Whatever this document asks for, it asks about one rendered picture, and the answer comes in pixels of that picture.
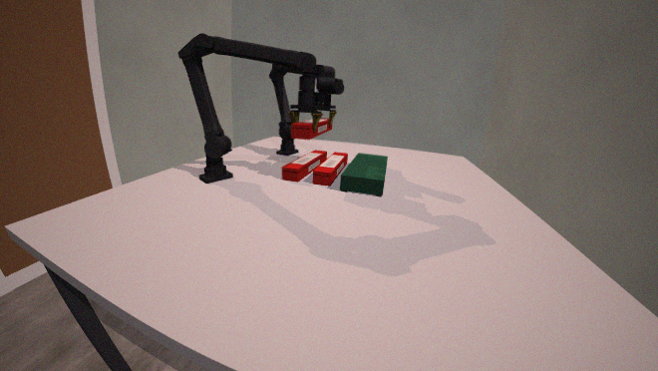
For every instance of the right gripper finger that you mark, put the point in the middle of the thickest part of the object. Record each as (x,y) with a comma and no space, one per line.
(292,114)
(315,123)

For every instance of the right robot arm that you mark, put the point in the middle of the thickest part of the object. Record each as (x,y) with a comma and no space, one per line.
(218,145)

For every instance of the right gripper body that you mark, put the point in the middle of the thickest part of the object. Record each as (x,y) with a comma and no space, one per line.
(306,103)

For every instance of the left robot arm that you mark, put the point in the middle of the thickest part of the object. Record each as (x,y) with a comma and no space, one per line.
(278,82)

